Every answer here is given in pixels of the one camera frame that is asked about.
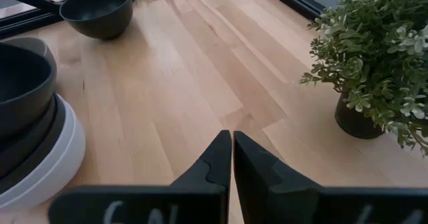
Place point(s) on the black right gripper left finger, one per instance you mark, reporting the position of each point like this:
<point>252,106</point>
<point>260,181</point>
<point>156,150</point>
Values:
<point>187,200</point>

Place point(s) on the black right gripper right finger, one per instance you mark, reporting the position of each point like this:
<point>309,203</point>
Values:
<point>277,197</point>

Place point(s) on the black bowl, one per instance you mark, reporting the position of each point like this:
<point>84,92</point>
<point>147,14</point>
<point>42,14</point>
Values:
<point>40,168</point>
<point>97,15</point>
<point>20,153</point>
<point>20,90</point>

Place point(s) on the white bowl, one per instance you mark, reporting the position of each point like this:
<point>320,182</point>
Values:
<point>77,153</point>
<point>65,150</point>

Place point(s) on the artificial plant in black pot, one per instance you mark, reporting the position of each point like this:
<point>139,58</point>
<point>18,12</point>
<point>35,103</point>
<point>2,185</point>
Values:
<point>374,50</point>

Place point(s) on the grey-green bowl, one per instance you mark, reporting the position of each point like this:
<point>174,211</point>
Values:
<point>33,47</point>

